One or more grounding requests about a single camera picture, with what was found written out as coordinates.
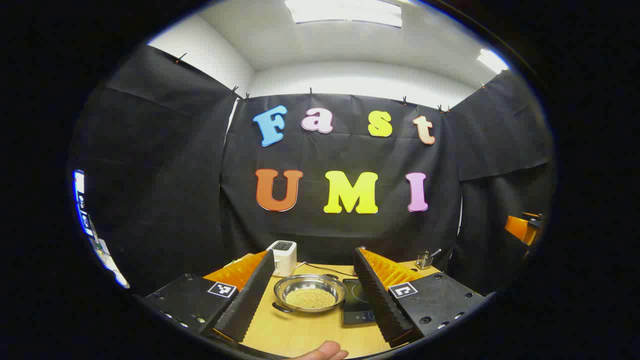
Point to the steel pot with beans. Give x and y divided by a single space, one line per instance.
310 290

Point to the computer monitor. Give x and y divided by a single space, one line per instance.
82 205

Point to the black induction cooktop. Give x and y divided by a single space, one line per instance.
356 300

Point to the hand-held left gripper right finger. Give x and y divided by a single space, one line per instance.
380 300

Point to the row of small cloth clips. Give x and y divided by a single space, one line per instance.
310 91

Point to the small ceiling light panel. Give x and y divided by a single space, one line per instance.
492 61

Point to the large ceiling light panel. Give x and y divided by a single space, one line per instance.
345 12

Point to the white toaster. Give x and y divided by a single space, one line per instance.
282 257

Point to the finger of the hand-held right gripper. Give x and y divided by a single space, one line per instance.
517 229

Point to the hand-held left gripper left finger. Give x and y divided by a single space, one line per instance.
247 300

